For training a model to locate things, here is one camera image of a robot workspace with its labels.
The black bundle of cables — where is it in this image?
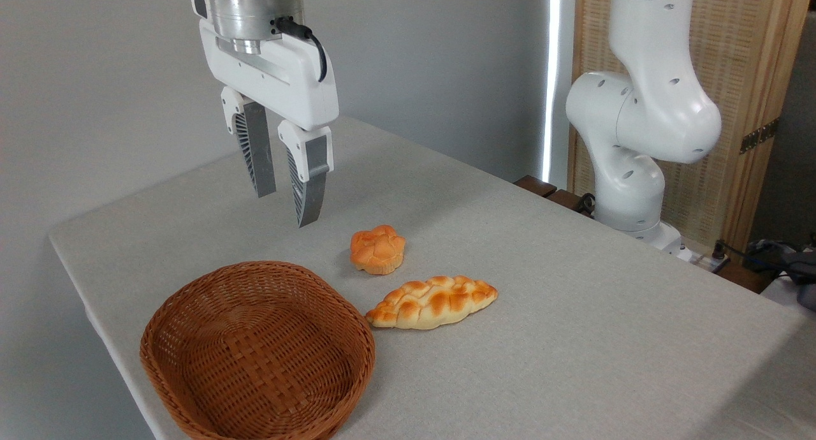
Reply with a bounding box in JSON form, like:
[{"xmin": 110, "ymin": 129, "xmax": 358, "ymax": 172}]
[{"xmin": 720, "ymin": 235, "xmax": 816, "ymax": 311}]

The white power strip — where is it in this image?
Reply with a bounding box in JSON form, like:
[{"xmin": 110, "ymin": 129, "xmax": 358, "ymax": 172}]
[{"xmin": 690, "ymin": 251, "xmax": 731, "ymax": 274}]

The dark brown wooden block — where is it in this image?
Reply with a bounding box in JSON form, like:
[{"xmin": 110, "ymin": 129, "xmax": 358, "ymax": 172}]
[
  {"xmin": 514, "ymin": 175, "xmax": 558, "ymax": 198},
  {"xmin": 547, "ymin": 189, "xmax": 595, "ymax": 216}
]

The long braided bread loaf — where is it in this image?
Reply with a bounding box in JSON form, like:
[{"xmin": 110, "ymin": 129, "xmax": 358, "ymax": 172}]
[{"xmin": 365, "ymin": 275, "xmax": 499, "ymax": 331}]

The grey tablecloth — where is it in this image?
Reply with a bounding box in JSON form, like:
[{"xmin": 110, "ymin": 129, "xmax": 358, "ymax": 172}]
[{"xmin": 48, "ymin": 115, "xmax": 816, "ymax": 440}]

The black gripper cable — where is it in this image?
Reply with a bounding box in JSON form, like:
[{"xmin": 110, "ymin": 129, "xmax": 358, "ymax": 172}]
[{"xmin": 274, "ymin": 17, "xmax": 328, "ymax": 83}]

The brown woven wicker basket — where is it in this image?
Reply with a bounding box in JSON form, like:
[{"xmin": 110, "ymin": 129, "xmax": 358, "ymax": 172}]
[{"xmin": 140, "ymin": 261, "xmax": 376, "ymax": 440}]

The metal screen hinge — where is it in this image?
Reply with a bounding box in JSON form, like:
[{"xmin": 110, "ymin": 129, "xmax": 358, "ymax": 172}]
[{"xmin": 739, "ymin": 118, "xmax": 780, "ymax": 155}]

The small round bread bun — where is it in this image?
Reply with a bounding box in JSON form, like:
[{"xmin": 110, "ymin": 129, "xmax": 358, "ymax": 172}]
[{"xmin": 350, "ymin": 224, "xmax": 407, "ymax": 275}]

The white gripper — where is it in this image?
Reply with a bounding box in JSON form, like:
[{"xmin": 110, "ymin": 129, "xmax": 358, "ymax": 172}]
[{"xmin": 191, "ymin": 0, "xmax": 340, "ymax": 228}]

